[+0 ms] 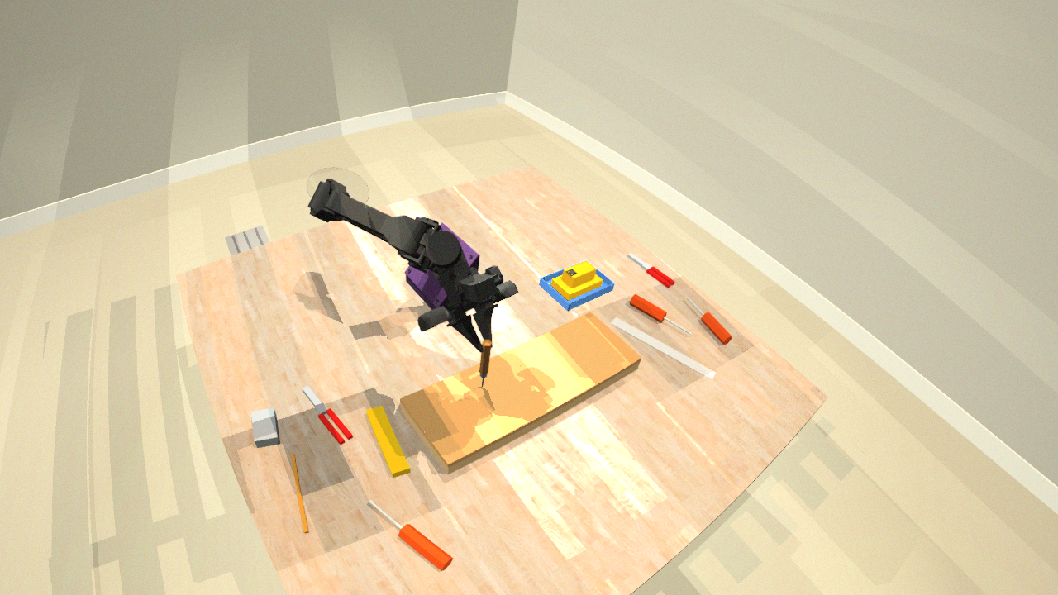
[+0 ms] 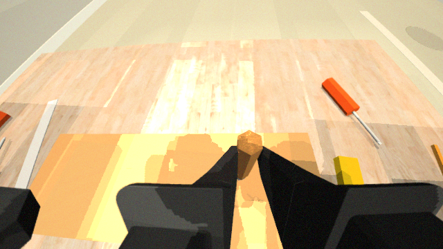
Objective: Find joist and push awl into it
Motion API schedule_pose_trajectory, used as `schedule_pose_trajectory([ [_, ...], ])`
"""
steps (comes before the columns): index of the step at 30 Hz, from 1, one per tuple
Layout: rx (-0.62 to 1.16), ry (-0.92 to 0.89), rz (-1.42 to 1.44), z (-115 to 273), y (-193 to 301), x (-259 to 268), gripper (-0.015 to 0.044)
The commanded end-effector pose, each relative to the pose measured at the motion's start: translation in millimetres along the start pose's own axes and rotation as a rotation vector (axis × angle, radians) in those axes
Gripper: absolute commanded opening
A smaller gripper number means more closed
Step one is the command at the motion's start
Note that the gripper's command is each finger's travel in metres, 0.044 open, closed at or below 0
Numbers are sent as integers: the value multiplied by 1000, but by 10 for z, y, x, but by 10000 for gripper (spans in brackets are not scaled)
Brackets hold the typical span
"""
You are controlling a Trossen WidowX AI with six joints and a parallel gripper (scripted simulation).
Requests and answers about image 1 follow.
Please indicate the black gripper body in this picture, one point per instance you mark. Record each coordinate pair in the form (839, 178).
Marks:
(453, 312)

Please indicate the white flat strip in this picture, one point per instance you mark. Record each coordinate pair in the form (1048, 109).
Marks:
(661, 347)

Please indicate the awl with orange handle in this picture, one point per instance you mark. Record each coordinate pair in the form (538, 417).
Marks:
(484, 362)

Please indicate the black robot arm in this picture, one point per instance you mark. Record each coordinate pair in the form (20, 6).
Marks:
(415, 240)

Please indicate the blue rectangular tray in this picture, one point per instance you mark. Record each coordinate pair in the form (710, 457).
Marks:
(606, 287)

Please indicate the white rectangular block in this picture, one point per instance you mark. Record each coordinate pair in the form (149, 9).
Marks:
(265, 426)

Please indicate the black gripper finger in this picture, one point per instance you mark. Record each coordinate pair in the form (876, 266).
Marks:
(483, 320)
(465, 327)

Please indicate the yellow thin rod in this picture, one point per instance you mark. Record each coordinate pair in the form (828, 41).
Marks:
(295, 470)

